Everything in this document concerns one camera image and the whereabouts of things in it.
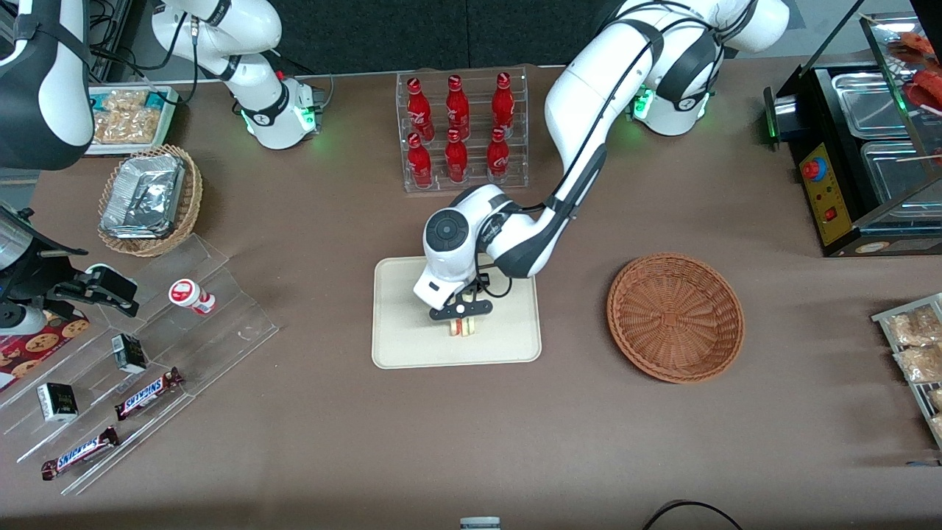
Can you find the small black carton box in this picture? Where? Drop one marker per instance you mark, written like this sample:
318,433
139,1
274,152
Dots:
57,401
129,353

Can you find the light wicker basket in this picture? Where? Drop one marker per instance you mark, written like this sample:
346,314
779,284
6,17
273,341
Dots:
188,199

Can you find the red cookie box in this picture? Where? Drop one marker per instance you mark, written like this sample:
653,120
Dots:
33,350

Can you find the empty brown wicker basket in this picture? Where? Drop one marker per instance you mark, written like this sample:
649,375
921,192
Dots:
675,318

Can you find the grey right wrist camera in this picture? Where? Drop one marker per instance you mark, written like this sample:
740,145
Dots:
15,320

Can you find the clear bags of fried snacks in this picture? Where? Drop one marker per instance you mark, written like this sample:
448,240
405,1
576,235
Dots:
125,118

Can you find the stainless steel food pan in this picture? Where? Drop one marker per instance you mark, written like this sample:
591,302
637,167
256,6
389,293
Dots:
868,103
894,173

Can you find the white snack container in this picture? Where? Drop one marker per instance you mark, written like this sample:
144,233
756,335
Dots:
168,99

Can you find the small grey cylindrical object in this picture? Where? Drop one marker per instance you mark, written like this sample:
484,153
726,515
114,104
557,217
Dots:
480,523

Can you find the clear acrylic stepped display stand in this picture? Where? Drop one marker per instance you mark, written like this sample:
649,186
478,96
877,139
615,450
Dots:
206,331

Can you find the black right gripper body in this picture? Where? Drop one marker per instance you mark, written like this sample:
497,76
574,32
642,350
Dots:
38,271

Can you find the grey snack tray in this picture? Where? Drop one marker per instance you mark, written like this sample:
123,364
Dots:
883,318

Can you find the red-lidded small drink bottle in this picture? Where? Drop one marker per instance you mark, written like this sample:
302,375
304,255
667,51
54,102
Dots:
190,294

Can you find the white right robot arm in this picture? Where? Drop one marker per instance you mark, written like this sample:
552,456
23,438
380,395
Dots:
37,73

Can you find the silver foil wrapped packages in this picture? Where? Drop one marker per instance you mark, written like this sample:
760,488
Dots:
143,195

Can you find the clear acrylic bottle rack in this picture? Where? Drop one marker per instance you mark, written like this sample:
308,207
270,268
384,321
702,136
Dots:
475,180

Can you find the Snickers chocolate bar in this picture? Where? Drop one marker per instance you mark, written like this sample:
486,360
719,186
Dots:
149,392
79,453

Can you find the red cola bottle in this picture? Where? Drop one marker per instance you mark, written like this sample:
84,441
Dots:
419,162
498,154
503,99
418,107
457,103
456,158

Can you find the clear bag of fried snacks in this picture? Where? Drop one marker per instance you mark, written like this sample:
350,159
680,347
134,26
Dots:
920,363
912,327
936,399

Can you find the red round knob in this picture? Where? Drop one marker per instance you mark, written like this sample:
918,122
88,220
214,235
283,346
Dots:
814,169

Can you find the small layered sandwich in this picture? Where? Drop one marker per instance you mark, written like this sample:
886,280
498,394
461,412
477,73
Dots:
464,327

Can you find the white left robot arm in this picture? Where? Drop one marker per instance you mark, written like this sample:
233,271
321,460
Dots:
589,96

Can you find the black heated food display case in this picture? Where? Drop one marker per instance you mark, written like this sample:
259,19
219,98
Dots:
839,191

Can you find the cream plastic tray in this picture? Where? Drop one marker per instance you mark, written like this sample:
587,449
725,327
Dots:
412,331

